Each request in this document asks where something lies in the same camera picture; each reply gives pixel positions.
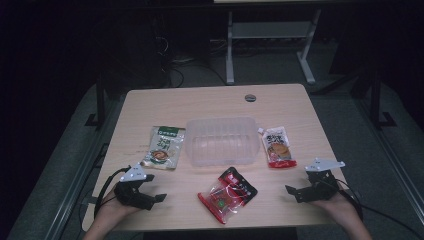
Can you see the white red spout pouch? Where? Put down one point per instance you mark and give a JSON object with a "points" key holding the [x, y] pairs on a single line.
{"points": [[280, 150]]}

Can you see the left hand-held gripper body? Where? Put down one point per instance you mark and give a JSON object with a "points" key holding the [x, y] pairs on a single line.
{"points": [[131, 190]]}

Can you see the person's left hand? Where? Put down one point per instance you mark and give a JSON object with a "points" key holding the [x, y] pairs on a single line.
{"points": [[115, 210]]}

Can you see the red and clear sauce packet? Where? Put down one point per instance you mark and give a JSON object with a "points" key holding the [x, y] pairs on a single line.
{"points": [[226, 196]]}

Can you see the grey round table grommet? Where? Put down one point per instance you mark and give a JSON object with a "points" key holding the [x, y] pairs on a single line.
{"points": [[250, 97]]}

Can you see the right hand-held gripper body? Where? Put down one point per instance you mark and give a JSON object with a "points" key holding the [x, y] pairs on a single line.
{"points": [[321, 181]]}

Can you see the black metal stand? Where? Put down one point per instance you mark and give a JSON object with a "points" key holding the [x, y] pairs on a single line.
{"points": [[375, 100], [100, 103]]}

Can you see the grey metal rail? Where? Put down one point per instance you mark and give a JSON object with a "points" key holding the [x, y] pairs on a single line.
{"points": [[390, 156], [76, 186]]}

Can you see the clear plastic container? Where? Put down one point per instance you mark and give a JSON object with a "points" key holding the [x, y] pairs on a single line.
{"points": [[221, 140]]}

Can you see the person's right hand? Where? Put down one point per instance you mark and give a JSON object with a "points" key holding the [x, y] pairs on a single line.
{"points": [[341, 206]]}

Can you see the white metal stand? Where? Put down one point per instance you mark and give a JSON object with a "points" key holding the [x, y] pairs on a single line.
{"points": [[229, 50]]}

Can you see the green and white seasoning packet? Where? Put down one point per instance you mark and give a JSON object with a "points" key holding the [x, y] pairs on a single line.
{"points": [[163, 146]]}

